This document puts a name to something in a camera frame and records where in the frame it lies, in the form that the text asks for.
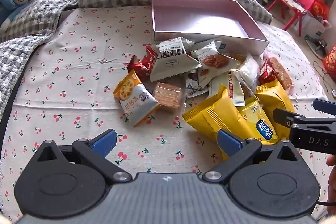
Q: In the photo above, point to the pink cardboard box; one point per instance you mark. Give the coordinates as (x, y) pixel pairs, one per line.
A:
(199, 16)

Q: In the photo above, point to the pale green snack packet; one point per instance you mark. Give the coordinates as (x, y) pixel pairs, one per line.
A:
(233, 87)

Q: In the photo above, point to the brown bar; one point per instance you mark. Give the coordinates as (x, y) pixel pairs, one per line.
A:
(282, 75)

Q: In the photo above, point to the red foil candy packet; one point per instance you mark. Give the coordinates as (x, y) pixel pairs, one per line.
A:
(137, 66)
(151, 56)

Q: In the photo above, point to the red gift bag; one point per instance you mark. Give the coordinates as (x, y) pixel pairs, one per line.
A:
(319, 8)

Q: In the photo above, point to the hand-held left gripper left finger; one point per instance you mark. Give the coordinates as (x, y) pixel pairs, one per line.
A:
(105, 142)

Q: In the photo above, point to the white packet with pecan picture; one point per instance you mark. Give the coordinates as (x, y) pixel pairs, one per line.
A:
(212, 61)

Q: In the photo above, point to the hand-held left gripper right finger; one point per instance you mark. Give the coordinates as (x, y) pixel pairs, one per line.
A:
(229, 144)

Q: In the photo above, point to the red white snack packet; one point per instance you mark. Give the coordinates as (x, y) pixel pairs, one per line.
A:
(265, 73)

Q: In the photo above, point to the white grey nut packet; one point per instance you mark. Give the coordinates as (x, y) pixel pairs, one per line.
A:
(170, 58)

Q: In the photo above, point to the orange white snack packet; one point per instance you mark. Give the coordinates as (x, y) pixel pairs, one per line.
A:
(134, 98)

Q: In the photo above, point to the folded floral cloth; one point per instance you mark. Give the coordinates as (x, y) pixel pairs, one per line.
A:
(288, 2)

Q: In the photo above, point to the yellow packet with blue label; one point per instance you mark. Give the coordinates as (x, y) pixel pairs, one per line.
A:
(260, 121)

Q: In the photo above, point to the clear whitish snack packet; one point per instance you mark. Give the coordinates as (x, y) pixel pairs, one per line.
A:
(248, 71)

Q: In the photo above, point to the clear wafer block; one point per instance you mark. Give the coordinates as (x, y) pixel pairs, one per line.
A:
(168, 96)

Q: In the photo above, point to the person's right hand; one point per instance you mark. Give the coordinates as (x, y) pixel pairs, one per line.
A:
(332, 187)

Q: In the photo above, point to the cherry print cloth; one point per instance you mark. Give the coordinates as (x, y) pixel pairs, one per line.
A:
(78, 56)

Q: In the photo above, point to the grey checked blanket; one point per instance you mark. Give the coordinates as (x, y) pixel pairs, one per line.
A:
(39, 3)

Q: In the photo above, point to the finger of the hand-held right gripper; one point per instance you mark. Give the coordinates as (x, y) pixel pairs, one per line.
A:
(287, 116)
(324, 106)

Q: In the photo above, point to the blue white star packet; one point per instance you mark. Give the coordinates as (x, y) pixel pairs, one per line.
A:
(194, 89)

